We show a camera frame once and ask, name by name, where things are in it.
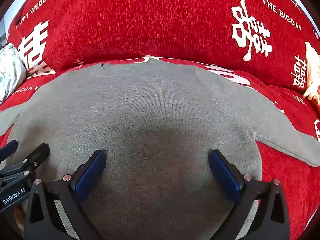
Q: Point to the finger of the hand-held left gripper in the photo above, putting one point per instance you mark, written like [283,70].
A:
[37,157]
[8,148]

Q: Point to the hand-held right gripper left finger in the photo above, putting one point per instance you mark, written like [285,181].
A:
[90,175]

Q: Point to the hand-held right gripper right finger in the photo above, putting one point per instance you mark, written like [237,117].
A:
[225,175]

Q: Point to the grey knit sweater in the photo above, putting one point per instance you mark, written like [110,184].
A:
[150,110]

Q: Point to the pale floral crumpled cloth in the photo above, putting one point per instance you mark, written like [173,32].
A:
[10,70]

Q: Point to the cream crumpled cloth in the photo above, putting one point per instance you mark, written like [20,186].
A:
[312,75]

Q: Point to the red printed sofa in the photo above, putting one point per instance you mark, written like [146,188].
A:
[150,17]

